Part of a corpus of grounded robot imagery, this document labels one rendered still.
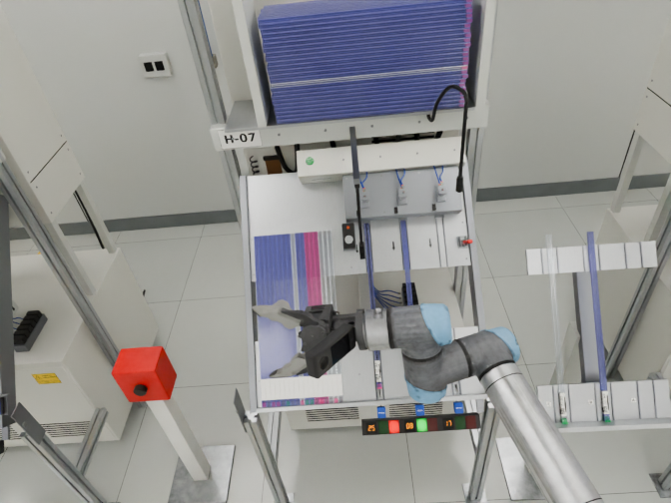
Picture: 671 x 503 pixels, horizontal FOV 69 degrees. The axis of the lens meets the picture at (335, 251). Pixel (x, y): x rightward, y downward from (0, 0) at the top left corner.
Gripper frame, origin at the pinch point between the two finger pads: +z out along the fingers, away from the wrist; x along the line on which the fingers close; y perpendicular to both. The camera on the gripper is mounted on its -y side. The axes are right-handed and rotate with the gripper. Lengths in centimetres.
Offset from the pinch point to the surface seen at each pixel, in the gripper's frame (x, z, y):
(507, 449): -110, -57, 85
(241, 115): 37, 14, 65
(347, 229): 1, -11, 59
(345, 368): -37, -6, 43
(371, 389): -43, -13, 41
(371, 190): 10, -20, 64
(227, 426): -96, 62, 91
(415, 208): 4, -32, 62
